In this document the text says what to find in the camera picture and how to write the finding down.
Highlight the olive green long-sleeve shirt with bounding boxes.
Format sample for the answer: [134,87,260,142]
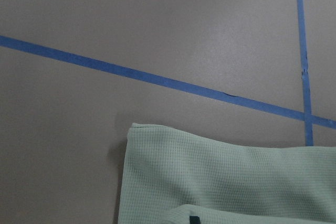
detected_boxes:
[118,123,335,223]

